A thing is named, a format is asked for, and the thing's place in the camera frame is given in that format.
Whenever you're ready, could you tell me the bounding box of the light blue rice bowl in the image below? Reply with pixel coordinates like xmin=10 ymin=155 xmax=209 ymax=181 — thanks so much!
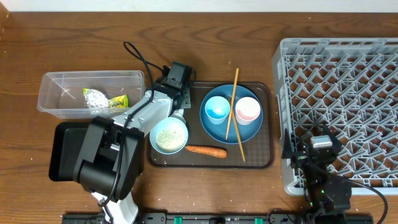
xmin=149 ymin=117 xmax=188 ymax=155

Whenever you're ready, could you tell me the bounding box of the orange carrot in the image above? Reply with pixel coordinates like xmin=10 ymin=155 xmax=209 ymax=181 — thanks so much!
xmin=185 ymin=146 xmax=228 ymax=159

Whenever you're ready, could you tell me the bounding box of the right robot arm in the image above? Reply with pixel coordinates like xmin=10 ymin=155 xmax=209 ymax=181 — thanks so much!
xmin=281 ymin=124 xmax=352 ymax=223

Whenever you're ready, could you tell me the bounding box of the black plastic tray bin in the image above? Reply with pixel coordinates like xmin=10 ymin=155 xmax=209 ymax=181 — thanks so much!
xmin=49 ymin=121 xmax=89 ymax=182

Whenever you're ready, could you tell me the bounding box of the light blue cup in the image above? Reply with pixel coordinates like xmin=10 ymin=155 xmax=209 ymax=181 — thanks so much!
xmin=205 ymin=96 xmax=230 ymax=125

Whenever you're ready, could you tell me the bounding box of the clear plastic bin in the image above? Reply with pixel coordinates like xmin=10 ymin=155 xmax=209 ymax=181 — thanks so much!
xmin=37 ymin=70 xmax=145 ymax=119

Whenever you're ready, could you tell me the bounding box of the grey dishwasher rack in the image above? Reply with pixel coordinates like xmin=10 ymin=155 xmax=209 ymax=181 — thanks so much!
xmin=272 ymin=38 xmax=397 ymax=195

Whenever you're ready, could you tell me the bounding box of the lower wooden chopstick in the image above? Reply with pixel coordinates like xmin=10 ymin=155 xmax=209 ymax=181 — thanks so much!
xmin=231 ymin=108 xmax=246 ymax=162

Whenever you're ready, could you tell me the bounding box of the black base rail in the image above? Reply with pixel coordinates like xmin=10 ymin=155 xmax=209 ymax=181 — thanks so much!
xmin=62 ymin=213 xmax=374 ymax=224

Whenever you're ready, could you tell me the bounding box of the upper wooden chopstick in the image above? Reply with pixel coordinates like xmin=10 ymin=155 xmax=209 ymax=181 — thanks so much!
xmin=225 ymin=68 xmax=239 ymax=140

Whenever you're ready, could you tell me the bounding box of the white napkin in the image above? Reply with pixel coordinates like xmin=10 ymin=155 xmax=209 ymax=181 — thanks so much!
xmin=171 ymin=109 xmax=186 ymax=124

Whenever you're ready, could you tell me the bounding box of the brown serving tray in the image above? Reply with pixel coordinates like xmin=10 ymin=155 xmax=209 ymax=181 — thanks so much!
xmin=147 ymin=82 xmax=274 ymax=169

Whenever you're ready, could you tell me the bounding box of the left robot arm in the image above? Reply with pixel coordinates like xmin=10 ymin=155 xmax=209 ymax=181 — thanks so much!
xmin=73 ymin=78 xmax=193 ymax=223

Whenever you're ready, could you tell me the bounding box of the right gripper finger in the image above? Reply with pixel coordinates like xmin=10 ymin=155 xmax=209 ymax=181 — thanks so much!
xmin=281 ymin=129 xmax=294 ymax=159
xmin=322 ymin=124 xmax=341 ymax=149

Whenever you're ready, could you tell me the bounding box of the foil yellow snack wrapper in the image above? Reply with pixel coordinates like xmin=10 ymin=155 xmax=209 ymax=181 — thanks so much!
xmin=83 ymin=88 xmax=129 ymax=109

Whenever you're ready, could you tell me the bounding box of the dark blue plate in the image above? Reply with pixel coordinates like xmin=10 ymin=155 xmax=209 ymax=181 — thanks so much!
xmin=200 ymin=84 xmax=264 ymax=144

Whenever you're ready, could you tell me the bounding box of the white pink cup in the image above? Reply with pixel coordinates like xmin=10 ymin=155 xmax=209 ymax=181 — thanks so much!
xmin=235 ymin=97 xmax=261 ymax=125

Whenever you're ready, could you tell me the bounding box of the wooden chopstick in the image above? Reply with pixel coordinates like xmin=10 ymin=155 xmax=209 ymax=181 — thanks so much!
xmin=231 ymin=108 xmax=246 ymax=162
xmin=225 ymin=68 xmax=239 ymax=140

